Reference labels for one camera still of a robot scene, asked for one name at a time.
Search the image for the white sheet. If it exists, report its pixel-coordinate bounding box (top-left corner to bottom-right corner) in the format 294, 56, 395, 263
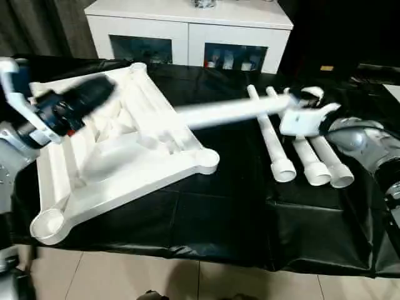
382, 82, 400, 104

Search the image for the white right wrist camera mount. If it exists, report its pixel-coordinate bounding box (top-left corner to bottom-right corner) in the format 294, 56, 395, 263
279, 102, 342, 138

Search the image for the grey crumpled bundle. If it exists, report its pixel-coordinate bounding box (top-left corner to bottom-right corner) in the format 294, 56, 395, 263
190, 0, 217, 10

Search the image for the white cabinet with glass doors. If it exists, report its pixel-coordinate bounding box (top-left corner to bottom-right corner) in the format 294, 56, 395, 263
84, 0, 294, 75

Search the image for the grey curtain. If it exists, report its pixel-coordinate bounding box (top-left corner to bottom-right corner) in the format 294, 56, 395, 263
0, 0, 98, 60

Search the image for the white plastic table leg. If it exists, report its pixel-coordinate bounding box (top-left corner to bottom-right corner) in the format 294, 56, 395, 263
282, 87, 356, 189
175, 93, 296, 131
265, 86, 332, 188
246, 84, 297, 183

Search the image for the black mat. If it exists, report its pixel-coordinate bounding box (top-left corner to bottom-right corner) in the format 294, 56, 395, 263
0, 54, 400, 279

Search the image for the black metal stand foot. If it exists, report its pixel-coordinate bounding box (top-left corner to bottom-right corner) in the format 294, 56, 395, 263
17, 245, 37, 273

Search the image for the white plastic table top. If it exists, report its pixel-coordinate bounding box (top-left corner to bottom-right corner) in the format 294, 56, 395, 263
29, 62, 221, 246

